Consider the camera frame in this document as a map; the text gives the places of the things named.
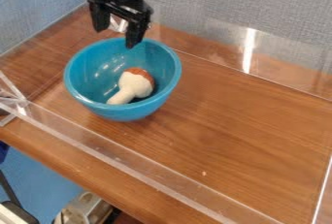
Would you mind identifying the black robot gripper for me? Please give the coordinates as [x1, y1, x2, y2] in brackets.
[87, 0, 153, 48]

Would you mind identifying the white toy mushroom brown cap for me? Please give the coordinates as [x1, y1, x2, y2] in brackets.
[106, 67, 154, 105]

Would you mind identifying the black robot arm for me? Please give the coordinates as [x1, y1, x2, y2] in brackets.
[87, 0, 153, 48]

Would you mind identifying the blue plastic bowl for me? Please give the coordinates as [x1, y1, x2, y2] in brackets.
[63, 38, 182, 121]

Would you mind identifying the clear acrylic back barrier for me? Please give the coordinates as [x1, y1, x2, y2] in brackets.
[145, 5, 332, 102]

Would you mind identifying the clear acrylic barrier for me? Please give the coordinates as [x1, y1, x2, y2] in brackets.
[16, 102, 283, 224]
[145, 5, 332, 102]

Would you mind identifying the clear acrylic front barrier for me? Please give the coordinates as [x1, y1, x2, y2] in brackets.
[16, 102, 283, 224]

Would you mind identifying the white power strip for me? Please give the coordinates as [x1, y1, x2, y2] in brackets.
[52, 191, 113, 224]

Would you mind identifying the clear acrylic corner bracket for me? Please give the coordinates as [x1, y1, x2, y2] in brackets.
[109, 14, 131, 34]

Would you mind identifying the clear acrylic left bracket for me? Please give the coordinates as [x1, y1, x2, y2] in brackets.
[0, 71, 28, 127]

